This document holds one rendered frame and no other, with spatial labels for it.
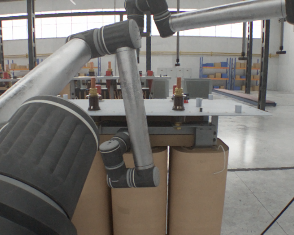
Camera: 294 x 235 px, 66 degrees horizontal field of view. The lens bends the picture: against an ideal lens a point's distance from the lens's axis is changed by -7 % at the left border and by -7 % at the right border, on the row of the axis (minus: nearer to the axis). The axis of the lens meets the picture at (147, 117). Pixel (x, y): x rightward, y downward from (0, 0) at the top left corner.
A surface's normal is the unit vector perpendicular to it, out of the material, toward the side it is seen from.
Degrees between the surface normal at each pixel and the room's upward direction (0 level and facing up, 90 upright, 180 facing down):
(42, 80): 49
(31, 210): 55
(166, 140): 90
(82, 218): 90
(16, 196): 45
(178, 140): 90
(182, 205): 90
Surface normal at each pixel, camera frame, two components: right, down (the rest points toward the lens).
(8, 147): 0.42, -0.65
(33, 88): 0.63, -0.56
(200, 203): 0.00, 0.18
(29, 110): -0.10, -0.76
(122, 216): -0.43, 0.17
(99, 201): 0.67, 0.14
